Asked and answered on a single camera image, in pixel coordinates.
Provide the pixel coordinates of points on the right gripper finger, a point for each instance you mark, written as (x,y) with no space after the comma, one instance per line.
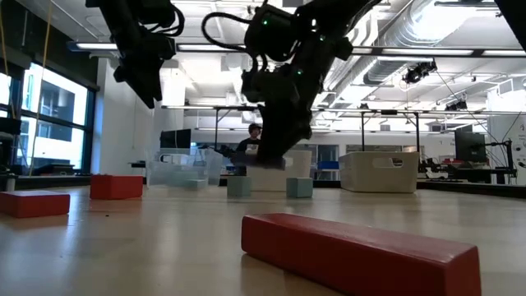
(283,127)

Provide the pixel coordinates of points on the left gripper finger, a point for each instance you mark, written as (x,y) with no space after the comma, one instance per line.
(146,82)

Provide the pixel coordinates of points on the small teal cube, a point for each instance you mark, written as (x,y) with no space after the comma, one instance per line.
(299,188)
(239,186)

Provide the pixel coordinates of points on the teal rectangular block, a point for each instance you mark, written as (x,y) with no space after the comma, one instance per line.
(196,183)

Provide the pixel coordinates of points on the red rectangular block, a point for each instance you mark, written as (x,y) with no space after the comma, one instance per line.
(116,187)
(35,203)
(361,255)

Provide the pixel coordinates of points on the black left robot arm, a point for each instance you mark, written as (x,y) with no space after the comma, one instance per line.
(123,5)

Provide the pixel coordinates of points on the black background robot arm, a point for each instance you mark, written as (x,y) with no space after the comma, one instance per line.
(509,160)

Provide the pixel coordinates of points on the person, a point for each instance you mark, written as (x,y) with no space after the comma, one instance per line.
(246,144)

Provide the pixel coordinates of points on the long linear light fixture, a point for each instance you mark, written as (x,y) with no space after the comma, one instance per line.
(193,47)

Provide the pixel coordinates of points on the blue box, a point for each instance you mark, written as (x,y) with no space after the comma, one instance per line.
(328,165)

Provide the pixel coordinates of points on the black computer monitor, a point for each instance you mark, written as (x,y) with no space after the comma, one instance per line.
(176,139)
(470,146)

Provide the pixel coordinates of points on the clear plastic bin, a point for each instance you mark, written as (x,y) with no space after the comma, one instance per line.
(176,172)

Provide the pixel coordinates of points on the translucent white plastic bin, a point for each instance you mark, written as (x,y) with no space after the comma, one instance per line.
(378,181)

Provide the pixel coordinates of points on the small white cylinder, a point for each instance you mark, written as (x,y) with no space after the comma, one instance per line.
(10,183)

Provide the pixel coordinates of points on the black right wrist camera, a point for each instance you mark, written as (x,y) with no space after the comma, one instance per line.
(271,37)

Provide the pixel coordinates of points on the window with black frame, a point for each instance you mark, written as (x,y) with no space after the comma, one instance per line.
(53,144)

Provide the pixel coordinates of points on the black aluminium table frame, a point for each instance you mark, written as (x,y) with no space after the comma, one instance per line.
(61,181)

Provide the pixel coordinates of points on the black mounted camera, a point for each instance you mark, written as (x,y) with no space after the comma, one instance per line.
(419,73)

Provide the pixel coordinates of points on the silver ventilation duct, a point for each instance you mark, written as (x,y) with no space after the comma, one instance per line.
(411,33)

